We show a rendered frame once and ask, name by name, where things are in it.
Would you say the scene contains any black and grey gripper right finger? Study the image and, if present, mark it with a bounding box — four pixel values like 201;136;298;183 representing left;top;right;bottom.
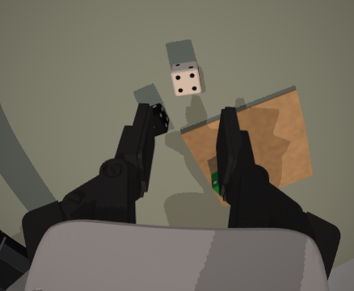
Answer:
216;107;341;280

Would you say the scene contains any green die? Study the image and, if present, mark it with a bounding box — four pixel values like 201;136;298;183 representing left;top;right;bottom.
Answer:
211;172;219;195

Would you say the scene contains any tan mat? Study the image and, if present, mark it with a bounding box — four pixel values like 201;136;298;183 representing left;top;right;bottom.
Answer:
181;88;313;188

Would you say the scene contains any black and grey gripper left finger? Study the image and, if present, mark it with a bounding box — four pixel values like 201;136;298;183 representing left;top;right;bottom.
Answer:
22;103;155;267

